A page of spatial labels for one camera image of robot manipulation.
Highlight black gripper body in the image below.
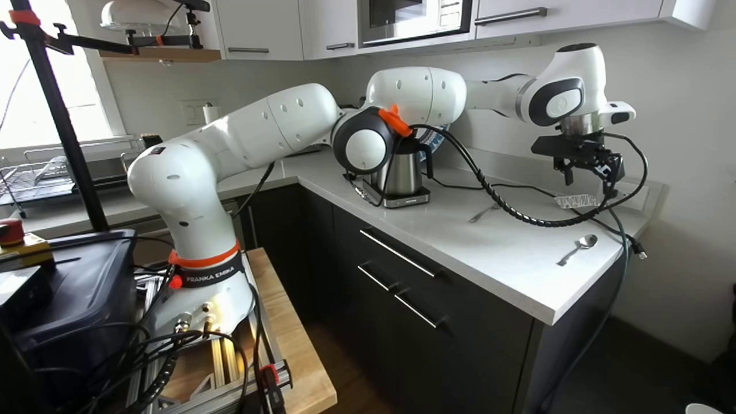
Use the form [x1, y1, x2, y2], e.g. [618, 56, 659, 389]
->
[529, 129, 626, 174]

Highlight silver spoon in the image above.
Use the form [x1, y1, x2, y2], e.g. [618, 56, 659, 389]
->
[555, 231, 601, 268]

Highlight steel drip coffee maker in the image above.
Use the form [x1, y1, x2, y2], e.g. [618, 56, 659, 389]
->
[343, 135, 435, 211]

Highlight dark lower kitchen cabinet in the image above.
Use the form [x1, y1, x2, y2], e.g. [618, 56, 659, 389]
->
[228, 182, 626, 414]

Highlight stainless steel microwave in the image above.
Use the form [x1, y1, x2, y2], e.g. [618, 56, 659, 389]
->
[355, 0, 476, 46]

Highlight wooden cart top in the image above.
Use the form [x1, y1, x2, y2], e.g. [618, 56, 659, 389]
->
[242, 245, 340, 414]

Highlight white upper kitchen cabinets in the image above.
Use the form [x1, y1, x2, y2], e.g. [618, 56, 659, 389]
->
[211, 0, 720, 65]

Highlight white paper towel roll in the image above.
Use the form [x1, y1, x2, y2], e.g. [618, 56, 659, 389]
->
[199, 101, 224, 127]

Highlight white dome lamp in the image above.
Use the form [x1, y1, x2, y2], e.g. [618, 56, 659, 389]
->
[100, 0, 192, 32]

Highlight black tripod pole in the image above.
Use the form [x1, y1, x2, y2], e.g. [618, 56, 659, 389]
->
[0, 0, 142, 235]

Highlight metal dish rack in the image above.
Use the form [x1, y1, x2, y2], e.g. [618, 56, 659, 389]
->
[0, 135, 149, 206]

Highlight black equipment box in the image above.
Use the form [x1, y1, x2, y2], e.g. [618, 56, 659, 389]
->
[0, 227, 142, 414]

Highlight yellow wooden block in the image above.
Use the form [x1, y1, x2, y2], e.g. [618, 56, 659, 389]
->
[0, 231, 55, 270]

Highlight window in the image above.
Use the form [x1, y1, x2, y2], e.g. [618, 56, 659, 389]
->
[0, 29, 130, 152]

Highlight small red brown object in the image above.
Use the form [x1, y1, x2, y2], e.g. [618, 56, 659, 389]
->
[0, 216, 31, 247]

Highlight white wall outlet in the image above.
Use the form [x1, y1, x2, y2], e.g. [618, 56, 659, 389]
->
[595, 174, 654, 213]

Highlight black outlet cable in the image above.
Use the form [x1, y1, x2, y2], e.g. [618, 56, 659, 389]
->
[537, 191, 652, 414]

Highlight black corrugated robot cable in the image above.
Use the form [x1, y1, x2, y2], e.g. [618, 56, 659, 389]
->
[409, 120, 654, 229]

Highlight black coffee maker cord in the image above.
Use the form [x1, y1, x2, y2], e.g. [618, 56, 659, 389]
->
[425, 174, 560, 203]

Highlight long silver cabinet handle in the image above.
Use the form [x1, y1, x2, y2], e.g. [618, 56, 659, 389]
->
[475, 5, 553, 27]

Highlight long silver drawer handle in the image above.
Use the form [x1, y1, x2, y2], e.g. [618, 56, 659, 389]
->
[356, 227, 442, 281]

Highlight medium silver drawer handle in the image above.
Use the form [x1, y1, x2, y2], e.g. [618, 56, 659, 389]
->
[389, 289, 442, 334]

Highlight short silver drawer handle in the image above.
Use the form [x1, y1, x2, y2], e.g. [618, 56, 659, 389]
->
[355, 261, 394, 293]

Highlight wooden wall shelf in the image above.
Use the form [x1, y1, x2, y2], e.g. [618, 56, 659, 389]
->
[100, 44, 226, 65]

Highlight black base cable bundle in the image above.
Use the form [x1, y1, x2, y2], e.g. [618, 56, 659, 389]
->
[71, 300, 266, 414]

